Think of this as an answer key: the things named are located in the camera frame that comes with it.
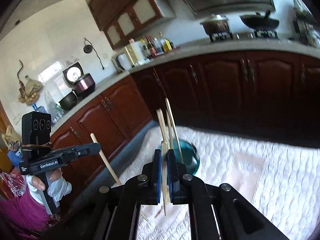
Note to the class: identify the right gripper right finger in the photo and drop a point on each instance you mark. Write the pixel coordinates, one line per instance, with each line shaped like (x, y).
(179, 188)

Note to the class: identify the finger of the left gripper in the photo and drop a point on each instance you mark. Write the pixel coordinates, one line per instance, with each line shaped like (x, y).
(72, 155)
(93, 147)

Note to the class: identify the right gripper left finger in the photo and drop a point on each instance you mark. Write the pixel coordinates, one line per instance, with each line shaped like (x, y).
(151, 179)

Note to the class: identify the bamboo chopstick pair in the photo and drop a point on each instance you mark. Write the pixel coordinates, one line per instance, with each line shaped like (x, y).
(162, 126)
(171, 141)
(171, 121)
(165, 146)

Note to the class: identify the magenta sleeve forearm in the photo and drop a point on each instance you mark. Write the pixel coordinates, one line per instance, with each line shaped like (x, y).
(23, 218)

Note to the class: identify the left hand white glove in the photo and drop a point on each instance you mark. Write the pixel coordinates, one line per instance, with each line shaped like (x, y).
(58, 187)

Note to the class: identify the white cup teal rim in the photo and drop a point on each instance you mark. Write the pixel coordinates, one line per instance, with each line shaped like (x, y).
(190, 156)

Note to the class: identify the rice cooker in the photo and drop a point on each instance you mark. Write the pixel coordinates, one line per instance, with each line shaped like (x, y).
(81, 84)

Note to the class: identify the quilted pink tablecloth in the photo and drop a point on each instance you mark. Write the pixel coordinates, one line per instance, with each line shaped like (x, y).
(281, 181)

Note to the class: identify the condiment bottles group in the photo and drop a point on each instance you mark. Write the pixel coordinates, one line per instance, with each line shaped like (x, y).
(154, 47)

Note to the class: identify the dark red lower cabinets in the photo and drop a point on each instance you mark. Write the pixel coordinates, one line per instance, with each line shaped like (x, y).
(266, 94)

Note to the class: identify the cooking pot with lid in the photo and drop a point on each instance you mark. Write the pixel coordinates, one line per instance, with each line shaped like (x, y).
(216, 24)

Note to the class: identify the black wok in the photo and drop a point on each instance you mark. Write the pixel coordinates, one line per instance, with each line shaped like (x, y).
(260, 22)

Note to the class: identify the dish rack with dishes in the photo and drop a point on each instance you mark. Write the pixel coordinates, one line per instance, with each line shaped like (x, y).
(305, 25)

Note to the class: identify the upper wall cabinets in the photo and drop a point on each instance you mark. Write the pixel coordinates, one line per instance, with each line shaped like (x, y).
(121, 20)

